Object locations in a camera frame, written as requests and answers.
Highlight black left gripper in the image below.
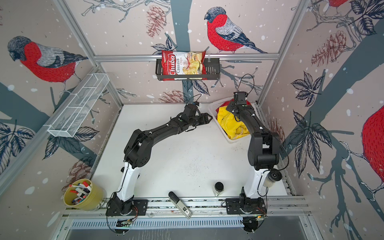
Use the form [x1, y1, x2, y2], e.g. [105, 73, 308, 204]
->
[187, 112, 213, 127]

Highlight yellow shorts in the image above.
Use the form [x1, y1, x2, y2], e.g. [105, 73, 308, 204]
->
[217, 106, 250, 140]

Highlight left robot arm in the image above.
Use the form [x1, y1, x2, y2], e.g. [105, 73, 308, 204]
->
[109, 102, 213, 212]

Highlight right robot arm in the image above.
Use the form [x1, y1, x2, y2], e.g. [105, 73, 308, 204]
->
[227, 92, 282, 201]

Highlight red shorts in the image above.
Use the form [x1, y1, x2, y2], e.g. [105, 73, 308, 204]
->
[216, 99, 252, 113]

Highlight white perforated plastic basket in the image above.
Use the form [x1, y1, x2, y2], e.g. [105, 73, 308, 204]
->
[208, 97, 250, 144]

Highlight red cassava chips bag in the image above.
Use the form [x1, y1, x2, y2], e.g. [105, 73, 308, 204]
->
[161, 51, 207, 81]

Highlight small black-lidded jar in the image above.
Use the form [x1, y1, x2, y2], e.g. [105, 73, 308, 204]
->
[213, 182, 224, 197]

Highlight black silver stapler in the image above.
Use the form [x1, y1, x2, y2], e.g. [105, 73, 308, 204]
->
[169, 191, 192, 219]

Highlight white black-capped bottle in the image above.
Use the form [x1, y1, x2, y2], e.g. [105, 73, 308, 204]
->
[261, 169, 282, 188]

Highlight yellow cup of markers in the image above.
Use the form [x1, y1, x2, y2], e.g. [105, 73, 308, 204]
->
[64, 179, 105, 211]

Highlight black wire wall basket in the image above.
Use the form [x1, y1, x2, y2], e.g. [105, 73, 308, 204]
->
[155, 59, 221, 81]

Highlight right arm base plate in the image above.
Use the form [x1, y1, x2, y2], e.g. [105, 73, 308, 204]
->
[225, 198, 267, 215]

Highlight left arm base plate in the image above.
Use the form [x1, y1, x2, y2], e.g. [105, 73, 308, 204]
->
[106, 198, 149, 217]

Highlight white mesh wall shelf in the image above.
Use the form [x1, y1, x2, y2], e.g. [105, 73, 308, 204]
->
[48, 73, 110, 138]

